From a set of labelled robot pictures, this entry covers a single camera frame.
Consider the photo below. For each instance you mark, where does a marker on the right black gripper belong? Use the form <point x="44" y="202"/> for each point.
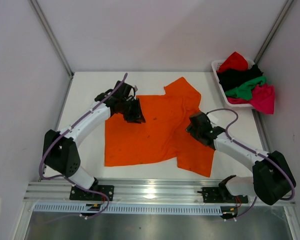
<point x="198" y="127"/>

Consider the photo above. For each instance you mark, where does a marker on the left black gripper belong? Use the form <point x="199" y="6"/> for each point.
<point x="137" y="117"/>

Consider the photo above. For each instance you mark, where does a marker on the orange t shirt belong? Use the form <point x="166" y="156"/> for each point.
<point x="162" y="136"/>

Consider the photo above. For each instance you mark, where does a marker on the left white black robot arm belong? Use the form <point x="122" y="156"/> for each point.
<point x="60" y="149"/>

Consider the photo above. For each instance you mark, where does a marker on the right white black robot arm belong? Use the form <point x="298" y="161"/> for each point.
<point x="271" y="180"/>

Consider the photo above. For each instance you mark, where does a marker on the black t shirt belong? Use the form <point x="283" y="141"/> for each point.
<point x="232" y="78"/>

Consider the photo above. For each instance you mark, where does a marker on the green t shirt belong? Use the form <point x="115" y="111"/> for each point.
<point x="244" y="91"/>

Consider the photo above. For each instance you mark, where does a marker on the white plastic laundry basket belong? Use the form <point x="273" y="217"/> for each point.
<point x="215" y="65"/>

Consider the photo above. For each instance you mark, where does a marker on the magenta t shirt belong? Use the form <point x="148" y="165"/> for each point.
<point x="263" y="99"/>

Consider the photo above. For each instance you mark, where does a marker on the red t shirt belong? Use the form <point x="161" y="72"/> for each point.
<point x="235" y="62"/>

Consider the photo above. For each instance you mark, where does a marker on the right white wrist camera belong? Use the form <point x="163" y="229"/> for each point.
<point x="213" y="120"/>

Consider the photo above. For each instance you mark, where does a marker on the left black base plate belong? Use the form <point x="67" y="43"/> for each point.
<point x="77" y="194"/>

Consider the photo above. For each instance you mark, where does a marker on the slotted grey cable duct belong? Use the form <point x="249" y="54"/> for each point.
<point x="197" y="210"/>

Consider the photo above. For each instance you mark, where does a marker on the aluminium mounting rail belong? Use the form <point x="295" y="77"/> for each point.
<point x="126" y="191"/>

